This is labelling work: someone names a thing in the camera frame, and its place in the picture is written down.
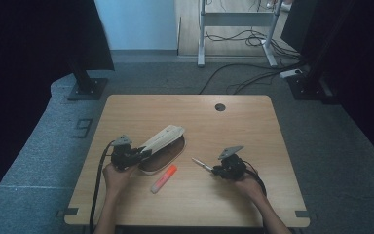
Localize white power strip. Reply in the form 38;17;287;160
279;68;304;79

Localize person's right hand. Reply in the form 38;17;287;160
233;173;268;205

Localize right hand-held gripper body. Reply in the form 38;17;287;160
217;145;248;182

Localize dark curtain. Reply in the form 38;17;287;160
0;0;116;215
280;0;374;174

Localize white metal desk frame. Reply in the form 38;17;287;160
197;0;285;68

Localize silver pen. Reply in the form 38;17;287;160
191;157;215;172

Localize cream pencil case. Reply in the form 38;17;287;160
137;124;188;176

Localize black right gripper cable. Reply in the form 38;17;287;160
243;160;268;198

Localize black stand with base plate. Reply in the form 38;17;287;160
66;59;109;101
286;0;342;105

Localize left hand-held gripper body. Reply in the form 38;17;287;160
109;134;141;173

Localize long black floor cable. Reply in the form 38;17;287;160
198;61;306;96

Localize person's left hand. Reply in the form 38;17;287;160
101;161;138;200

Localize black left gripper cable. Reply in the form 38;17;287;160
88;139;117;234

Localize orange highlighter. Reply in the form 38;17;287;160
150;164;179;195

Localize tangle of black cables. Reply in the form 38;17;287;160
204;28;301;60

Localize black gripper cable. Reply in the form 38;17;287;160
88;139;117;234
243;160;268;198

